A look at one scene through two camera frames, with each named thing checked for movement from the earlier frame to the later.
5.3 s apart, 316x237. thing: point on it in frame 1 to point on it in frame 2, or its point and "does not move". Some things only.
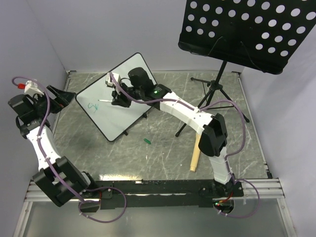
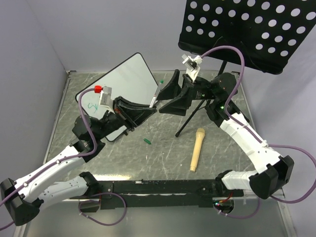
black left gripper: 62,98 to 137,113
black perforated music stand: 263,35 does not move
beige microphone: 196,153 does not move
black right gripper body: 123,98 to 198,90
